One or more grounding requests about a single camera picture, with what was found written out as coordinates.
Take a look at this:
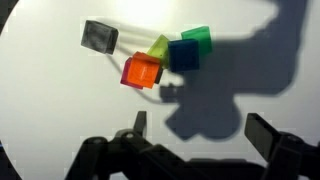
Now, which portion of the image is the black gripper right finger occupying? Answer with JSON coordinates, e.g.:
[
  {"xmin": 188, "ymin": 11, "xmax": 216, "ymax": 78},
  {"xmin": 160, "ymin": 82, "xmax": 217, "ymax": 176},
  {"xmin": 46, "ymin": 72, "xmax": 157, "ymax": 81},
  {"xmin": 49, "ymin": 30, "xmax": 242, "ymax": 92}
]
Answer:
[{"xmin": 244, "ymin": 112, "xmax": 320, "ymax": 180}]

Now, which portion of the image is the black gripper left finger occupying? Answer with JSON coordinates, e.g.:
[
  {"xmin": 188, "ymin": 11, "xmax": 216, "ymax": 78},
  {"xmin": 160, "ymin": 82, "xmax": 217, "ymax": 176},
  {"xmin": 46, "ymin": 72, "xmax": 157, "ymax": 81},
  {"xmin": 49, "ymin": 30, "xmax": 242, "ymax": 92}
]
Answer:
[{"xmin": 64, "ymin": 110, "xmax": 188, "ymax": 180}]

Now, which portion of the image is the blue block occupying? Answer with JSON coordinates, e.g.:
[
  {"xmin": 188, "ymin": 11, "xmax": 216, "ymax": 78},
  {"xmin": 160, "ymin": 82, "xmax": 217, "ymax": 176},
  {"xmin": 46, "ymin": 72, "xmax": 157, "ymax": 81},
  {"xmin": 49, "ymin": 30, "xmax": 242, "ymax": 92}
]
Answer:
[{"xmin": 167, "ymin": 38, "xmax": 201, "ymax": 73}]

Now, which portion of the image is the orange block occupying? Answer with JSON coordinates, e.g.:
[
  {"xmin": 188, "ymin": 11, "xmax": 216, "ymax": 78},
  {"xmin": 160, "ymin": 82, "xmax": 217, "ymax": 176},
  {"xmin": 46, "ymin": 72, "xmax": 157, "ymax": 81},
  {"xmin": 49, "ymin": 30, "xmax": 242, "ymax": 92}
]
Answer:
[{"xmin": 127, "ymin": 51, "xmax": 162, "ymax": 90}]

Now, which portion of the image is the yellow-green block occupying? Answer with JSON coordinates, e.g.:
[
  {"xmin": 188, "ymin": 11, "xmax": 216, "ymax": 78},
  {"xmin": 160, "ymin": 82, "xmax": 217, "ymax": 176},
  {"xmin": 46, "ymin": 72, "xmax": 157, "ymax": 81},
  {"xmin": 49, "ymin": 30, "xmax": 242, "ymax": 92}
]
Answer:
[{"xmin": 146, "ymin": 33, "xmax": 171, "ymax": 70}]

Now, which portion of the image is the grey block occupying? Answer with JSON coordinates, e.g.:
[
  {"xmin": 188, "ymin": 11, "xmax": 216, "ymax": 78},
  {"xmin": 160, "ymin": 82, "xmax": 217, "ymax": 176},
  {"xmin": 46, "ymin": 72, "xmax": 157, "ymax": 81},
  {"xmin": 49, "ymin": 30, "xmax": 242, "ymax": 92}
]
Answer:
[{"xmin": 80, "ymin": 19, "xmax": 120, "ymax": 56}]

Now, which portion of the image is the green block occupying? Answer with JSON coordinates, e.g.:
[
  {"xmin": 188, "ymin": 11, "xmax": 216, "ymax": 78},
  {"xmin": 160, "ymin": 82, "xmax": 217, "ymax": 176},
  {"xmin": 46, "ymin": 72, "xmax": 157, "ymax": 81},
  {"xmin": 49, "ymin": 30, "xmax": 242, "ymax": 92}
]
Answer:
[{"xmin": 180, "ymin": 25, "xmax": 214, "ymax": 57}]

